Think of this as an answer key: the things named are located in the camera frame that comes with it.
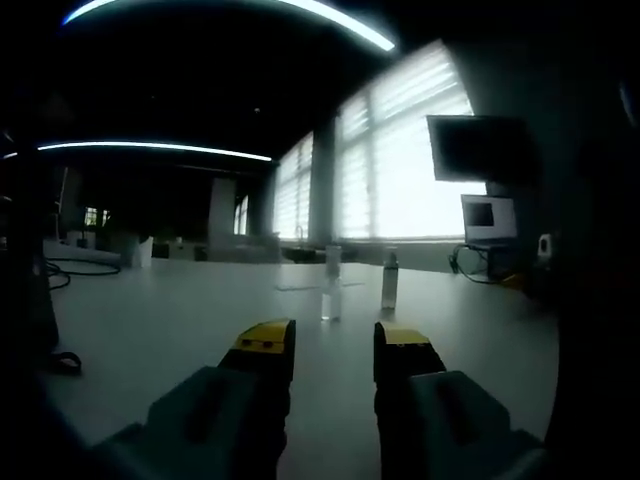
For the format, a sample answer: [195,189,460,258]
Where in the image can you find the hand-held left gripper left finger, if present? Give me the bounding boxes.
[102,318,297,480]

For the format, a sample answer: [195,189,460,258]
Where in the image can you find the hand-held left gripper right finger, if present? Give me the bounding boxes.
[373,320,546,480]

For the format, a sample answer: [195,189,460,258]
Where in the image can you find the clear pump bottle with cover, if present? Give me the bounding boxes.
[320,244,344,322]

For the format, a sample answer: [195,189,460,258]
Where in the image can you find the clear bottle with dark cap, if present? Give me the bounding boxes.
[380,251,400,311]

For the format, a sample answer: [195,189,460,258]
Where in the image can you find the white paper bag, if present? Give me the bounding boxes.
[122,234,154,270]

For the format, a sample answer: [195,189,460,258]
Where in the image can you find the small white screen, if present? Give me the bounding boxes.
[460,193,520,249]

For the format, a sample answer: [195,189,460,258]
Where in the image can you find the long ceiling light strip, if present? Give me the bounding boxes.
[62,0,397,52]
[37,141,274,163]

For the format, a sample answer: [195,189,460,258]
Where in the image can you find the black cable bundle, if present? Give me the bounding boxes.
[448,243,501,285]

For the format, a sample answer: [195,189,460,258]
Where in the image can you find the wall-mounted dark monitor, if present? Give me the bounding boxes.
[426,114,539,185]

